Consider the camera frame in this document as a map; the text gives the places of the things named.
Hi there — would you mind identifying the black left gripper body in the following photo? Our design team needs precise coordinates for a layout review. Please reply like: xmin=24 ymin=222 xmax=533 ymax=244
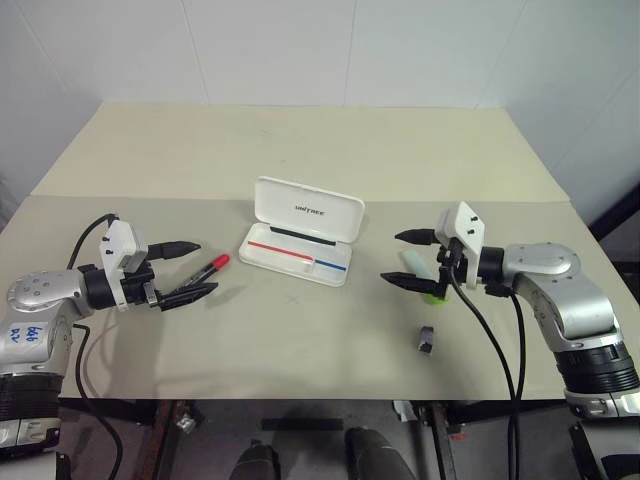
xmin=121 ymin=259 xmax=164 ymax=309

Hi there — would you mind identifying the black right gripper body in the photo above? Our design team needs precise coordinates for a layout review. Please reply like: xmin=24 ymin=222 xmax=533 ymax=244
xmin=434 ymin=238 xmax=469 ymax=299

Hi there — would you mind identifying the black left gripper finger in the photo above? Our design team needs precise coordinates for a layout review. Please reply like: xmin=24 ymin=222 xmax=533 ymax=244
xmin=158 ymin=282 xmax=221 ymax=311
xmin=147 ymin=241 xmax=203 ymax=263

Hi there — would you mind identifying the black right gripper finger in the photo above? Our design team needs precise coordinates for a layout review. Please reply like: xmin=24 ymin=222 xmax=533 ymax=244
xmin=394 ymin=227 xmax=440 ymax=248
xmin=380 ymin=270 xmax=445 ymax=297

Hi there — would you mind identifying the pale green eraser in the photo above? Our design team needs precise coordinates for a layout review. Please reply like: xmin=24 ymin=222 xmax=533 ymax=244
xmin=399 ymin=251 xmax=431 ymax=279

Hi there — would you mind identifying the black marker with red cap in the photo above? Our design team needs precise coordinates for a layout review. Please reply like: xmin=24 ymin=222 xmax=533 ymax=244
xmin=174 ymin=253 xmax=232 ymax=294

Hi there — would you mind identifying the white plastic pencil case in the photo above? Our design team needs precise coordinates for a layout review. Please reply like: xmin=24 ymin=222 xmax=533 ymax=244
xmin=238 ymin=175 xmax=365 ymax=288

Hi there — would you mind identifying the rusty brown table leg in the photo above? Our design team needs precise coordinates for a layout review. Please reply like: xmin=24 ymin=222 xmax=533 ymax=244
xmin=135 ymin=399 xmax=177 ymax=480

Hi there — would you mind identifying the black metal table leg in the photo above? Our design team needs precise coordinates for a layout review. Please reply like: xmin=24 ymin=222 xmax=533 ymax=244
xmin=428 ymin=402 xmax=459 ymax=480

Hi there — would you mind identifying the large dark rounded shape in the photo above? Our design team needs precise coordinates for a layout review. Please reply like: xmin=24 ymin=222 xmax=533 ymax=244
xmin=343 ymin=426 xmax=417 ymax=480

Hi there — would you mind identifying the small dark rounded shape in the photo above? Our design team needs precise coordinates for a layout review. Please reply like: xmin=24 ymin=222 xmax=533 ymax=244
xmin=236 ymin=441 xmax=282 ymax=480

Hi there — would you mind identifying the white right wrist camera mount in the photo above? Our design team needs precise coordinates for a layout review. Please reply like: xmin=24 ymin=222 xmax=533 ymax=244
xmin=434 ymin=201 xmax=487 ymax=292

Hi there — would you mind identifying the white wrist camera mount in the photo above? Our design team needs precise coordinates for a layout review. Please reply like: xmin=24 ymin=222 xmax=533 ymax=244
xmin=434 ymin=201 xmax=487 ymax=292
xmin=98 ymin=218 xmax=151 ymax=307

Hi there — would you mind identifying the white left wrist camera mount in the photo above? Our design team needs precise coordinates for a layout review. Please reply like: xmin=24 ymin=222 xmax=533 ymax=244
xmin=98 ymin=218 xmax=151 ymax=307

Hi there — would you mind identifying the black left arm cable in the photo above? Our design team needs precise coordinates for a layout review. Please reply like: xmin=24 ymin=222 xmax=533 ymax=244
xmin=66 ymin=213 xmax=125 ymax=480

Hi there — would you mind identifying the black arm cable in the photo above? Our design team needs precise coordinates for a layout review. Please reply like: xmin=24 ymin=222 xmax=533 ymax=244
xmin=439 ymin=249 xmax=526 ymax=480
xmin=66 ymin=213 xmax=125 ymax=480

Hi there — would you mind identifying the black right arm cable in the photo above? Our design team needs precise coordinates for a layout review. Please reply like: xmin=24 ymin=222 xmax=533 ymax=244
xmin=439 ymin=249 xmax=526 ymax=480

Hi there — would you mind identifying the black metal frame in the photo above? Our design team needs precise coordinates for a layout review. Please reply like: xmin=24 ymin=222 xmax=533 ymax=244
xmin=586 ymin=179 xmax=640 ymax=252

